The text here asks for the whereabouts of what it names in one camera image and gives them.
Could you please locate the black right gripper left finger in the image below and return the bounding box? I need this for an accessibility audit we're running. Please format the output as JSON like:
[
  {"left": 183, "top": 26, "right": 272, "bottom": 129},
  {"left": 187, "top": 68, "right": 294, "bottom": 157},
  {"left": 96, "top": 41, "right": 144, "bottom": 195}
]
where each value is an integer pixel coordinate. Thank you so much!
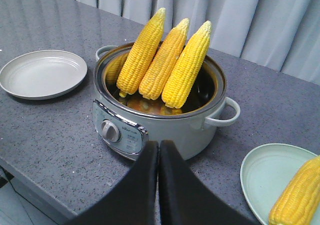
[{"left": 66, "top": 141, "right": 159, "bottom": 225}]

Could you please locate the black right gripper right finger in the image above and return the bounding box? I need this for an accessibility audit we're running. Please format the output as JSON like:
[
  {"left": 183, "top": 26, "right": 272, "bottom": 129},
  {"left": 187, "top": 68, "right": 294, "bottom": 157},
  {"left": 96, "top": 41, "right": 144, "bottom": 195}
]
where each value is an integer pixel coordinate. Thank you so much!
[{"left": 158, "top": 140, "right": 254, "bottom": 225}]

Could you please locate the pale yellow corn cob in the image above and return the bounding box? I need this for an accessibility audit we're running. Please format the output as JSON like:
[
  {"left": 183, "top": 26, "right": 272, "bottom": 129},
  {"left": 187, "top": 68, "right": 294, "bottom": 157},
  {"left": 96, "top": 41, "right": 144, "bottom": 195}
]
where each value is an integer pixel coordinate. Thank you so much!
[{"left": 268, "top": 156, "right": 320, "bottom": 225}]

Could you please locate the orange-yellow corn cob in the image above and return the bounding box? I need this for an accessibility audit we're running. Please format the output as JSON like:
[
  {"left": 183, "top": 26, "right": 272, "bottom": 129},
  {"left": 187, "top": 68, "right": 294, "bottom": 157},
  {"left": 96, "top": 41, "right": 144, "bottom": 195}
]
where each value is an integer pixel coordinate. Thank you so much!
[{"left": 138, "top": 18, "right": 190, "bottom": 101}]

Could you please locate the green electric cooking pot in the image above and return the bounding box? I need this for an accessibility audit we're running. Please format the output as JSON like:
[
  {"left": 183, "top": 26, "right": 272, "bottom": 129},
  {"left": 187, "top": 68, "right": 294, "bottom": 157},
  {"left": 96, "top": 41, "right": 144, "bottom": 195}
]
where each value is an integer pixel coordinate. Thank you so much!
[{"left": 92, "top": 43, "right": 241, "bottom": 160}]

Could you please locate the green plate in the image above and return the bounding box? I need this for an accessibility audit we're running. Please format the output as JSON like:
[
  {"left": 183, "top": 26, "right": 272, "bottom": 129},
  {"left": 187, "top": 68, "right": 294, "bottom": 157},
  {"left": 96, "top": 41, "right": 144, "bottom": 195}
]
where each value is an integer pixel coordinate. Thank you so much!
[{"left": 240, "top": 143, "right": 317, "bottom": 225}]

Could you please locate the white plate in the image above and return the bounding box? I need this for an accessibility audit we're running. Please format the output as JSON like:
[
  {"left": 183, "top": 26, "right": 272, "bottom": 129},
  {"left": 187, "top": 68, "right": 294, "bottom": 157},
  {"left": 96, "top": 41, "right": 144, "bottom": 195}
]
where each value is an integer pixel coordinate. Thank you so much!
[{"left": 0, "top": 50, "right": 88, "bottom": 100}]

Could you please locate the grey curtain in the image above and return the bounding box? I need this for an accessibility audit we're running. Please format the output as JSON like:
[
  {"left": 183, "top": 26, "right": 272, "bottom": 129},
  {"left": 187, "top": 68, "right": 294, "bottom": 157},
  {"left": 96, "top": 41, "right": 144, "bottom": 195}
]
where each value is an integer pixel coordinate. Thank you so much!
[{"left": 76, "top": 0, "right": 320, "bottom": 84}]

